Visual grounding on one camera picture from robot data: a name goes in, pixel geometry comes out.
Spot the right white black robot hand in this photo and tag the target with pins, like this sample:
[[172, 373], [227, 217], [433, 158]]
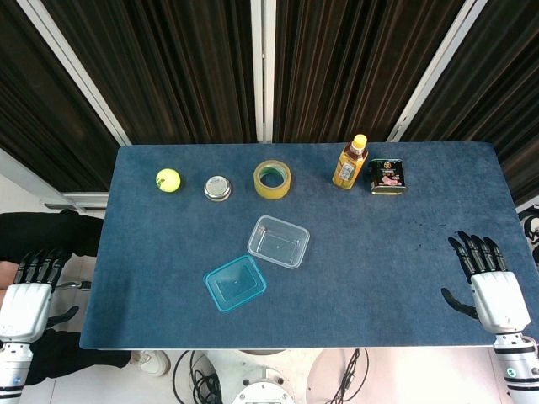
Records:
[[499, 303]]

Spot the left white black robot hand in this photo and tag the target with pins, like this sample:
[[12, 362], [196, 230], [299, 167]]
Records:
[[25, 307]]

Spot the blue translucent plastic lid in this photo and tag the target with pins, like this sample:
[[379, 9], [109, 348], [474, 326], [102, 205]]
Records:
[[235, 284]]

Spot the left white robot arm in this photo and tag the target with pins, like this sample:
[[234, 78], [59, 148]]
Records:
[[12, 366]]

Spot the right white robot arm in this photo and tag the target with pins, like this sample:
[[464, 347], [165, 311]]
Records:
[[518, 366]]

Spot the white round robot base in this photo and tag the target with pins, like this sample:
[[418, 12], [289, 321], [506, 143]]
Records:
[[261, 393]]

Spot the chrome metal bar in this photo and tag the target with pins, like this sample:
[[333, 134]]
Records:
[[76, 285]]

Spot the black white patterned object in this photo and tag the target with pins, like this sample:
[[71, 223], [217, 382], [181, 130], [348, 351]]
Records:
[[531, 231]]

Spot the person in black clothes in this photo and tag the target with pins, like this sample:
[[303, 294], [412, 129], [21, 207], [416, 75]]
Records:
[[42, 227]]

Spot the white sneaker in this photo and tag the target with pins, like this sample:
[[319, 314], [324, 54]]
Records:
[[151, 363]]

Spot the blue table cloth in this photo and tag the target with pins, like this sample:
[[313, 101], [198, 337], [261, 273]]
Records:
[[337, 273]]

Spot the black luncheon meat can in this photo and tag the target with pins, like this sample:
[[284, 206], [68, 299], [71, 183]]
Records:
[[389, 179]]

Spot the yellow tennis ball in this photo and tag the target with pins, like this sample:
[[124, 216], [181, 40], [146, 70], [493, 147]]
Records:
[[168, 180]]

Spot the dark brown curtain panel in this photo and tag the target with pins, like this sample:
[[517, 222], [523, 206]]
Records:
[[168, 71], [358, 63], [505, 84], [33, 105]]

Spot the yellow corn tea bottle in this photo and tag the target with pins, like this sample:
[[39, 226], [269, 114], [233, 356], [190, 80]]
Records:
[[347, 168]]

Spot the round silver metal tin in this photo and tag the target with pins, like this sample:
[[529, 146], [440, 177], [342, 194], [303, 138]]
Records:
[[217, 187]]

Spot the clear plastic food container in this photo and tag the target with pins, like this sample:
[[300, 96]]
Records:
[[278, 242]]

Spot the yellow packing tape roll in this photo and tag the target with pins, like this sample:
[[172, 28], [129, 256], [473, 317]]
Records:
[[271, 191]]

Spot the grey metal frame foot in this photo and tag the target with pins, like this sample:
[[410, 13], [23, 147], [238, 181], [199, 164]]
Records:
[[84, 198]]

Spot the white frame post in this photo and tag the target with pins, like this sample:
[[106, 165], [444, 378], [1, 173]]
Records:
[[441, 63], [69, 59], [263, 63]]

